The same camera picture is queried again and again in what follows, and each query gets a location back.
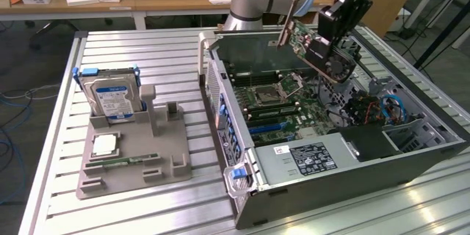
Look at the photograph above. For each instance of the black open PC case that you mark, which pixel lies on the black open PC case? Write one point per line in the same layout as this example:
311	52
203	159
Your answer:
330	191

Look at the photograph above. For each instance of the blue expansion slot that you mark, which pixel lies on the blue expansion slot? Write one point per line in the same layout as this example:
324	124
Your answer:
264	128

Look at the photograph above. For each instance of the blue case latch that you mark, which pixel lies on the blue case latch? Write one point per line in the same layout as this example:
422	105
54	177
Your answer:
236	174

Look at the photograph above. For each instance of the CPU socket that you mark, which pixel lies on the CPU socket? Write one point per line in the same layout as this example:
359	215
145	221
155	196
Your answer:
267	96

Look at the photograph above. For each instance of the graphics card with black fan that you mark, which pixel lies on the graphics card with black fan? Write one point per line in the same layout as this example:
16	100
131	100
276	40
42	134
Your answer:
315	53

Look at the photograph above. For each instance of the black chair base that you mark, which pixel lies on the black chair base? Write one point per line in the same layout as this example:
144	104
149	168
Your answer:
46	30

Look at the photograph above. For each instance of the grey power supply unit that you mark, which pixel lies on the grey power supply unit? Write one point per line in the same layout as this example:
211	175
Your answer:
272	163

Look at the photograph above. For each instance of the wooden desk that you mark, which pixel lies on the wooden desk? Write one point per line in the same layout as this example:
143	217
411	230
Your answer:
164	1

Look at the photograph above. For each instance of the green loose RAM stick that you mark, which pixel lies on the green loose RAM stick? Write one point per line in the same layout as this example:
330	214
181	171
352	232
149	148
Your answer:
120	162

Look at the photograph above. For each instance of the grey disk bay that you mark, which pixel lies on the grey disk bay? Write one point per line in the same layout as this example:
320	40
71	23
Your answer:
418	136

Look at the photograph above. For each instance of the open socket cover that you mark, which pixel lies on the open socket cover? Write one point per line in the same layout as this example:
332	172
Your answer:
292	83

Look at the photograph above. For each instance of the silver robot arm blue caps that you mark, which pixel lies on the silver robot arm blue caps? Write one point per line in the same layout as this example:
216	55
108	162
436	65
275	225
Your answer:
252	1

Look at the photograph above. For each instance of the silver CPU chip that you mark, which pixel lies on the silver CPU chip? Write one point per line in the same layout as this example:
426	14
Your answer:
103	145

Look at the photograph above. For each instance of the wooden cabinet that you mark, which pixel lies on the wooden cabinet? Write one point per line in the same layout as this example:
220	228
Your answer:
388	12

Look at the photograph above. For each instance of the black slanted stand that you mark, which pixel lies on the black slanted stand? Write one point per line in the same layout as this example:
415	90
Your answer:
440	26

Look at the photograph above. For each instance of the hard disk in blue carrier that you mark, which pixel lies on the hard disk in blue carrier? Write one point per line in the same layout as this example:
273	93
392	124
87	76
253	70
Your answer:
109	97

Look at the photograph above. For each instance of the grey plastic parts rack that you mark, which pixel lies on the grey plastic parts rack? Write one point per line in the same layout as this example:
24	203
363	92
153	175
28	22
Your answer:
139	147

